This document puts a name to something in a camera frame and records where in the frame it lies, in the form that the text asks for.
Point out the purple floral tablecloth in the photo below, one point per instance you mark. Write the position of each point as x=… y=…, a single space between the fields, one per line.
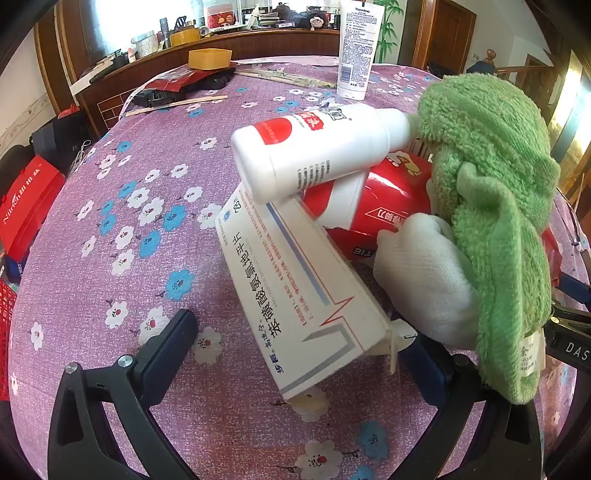
x=138 y=258

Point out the green towel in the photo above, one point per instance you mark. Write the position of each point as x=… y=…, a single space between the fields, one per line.
x=489 y=161

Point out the red paper shopping bag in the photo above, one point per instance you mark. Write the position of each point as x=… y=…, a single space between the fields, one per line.
x=27 y=203

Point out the green bamboo wall decal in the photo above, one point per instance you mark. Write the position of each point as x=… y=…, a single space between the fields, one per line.
x=388 y=27

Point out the yellow box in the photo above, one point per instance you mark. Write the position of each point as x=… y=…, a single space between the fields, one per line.
x=184 y=38

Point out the dark red foil packet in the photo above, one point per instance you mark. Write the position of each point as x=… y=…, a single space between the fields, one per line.
x=175 y=81

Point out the white medicine box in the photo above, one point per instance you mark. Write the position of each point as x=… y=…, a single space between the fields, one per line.
x=295 y=286

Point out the red gift box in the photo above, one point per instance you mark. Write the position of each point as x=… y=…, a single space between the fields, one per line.
x=220 y=18

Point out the white lotion tube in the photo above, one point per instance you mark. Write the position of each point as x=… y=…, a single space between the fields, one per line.
x=358 y=50

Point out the red plastic basket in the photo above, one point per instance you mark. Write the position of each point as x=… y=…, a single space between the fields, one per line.
x=3 y=323

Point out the red drink carton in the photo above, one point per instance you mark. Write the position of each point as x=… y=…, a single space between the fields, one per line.
x=397 y=194

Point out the black and red pouch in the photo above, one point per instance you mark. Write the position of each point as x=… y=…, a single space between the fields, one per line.
x=152 y=97

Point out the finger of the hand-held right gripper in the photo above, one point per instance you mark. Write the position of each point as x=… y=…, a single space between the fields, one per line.
x=575 y=290

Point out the white knitted cloth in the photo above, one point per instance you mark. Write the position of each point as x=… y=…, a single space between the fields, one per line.
x=425 y=277

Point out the black bag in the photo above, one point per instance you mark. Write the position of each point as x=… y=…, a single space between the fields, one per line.
x=60 y=138

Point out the white bottle with red label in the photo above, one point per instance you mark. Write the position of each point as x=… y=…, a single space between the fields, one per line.
x=323 y=143

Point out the wooden door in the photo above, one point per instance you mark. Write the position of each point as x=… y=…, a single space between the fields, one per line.
x=448 y=37

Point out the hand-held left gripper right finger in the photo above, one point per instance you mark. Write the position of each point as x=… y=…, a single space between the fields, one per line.
x=427 y=374

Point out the wooden stair railing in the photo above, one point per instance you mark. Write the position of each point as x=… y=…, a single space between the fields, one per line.
x=489 y=57

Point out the wooden sideboard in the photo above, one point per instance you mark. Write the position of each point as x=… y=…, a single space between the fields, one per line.
x=277 y=44

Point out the yellow plastic container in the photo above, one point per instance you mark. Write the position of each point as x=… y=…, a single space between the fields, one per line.
x=210 y=59

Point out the paper-wrapped chopsticks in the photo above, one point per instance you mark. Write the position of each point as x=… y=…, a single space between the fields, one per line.
x=286 y=79

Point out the single wooden chopstick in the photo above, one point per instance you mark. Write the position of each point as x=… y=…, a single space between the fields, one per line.
x=184 y=102

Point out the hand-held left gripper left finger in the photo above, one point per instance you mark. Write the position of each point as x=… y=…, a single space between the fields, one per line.
x=171 y=336

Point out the golden pillar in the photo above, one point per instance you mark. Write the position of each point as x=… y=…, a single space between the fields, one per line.
x=570 y=101

